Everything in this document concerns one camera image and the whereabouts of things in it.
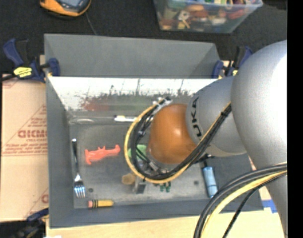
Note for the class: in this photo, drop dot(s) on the orange toy animal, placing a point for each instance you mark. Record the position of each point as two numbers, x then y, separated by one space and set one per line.
95 154

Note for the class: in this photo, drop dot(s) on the green round thing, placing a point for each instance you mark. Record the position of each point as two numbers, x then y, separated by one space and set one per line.
142 148

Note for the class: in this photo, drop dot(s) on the silver metal fork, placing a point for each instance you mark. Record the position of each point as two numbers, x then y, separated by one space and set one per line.
79 188

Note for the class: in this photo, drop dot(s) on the grey metal bin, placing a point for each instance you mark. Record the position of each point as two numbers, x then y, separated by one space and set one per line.
116 58

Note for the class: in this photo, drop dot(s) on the tan small cup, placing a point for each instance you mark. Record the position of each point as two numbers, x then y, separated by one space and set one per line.
128 179

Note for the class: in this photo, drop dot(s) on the yellow pencil-shaped eraser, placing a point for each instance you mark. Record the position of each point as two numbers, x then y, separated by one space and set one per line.
103 203

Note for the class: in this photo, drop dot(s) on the brown cardboard board red print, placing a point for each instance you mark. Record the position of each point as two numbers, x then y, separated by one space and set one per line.
19 172

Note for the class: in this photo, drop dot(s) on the blue cylinder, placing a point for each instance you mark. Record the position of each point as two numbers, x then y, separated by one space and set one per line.
210 181

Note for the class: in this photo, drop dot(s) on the white and yellow flat stick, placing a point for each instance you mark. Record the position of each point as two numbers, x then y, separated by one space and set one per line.
124 118

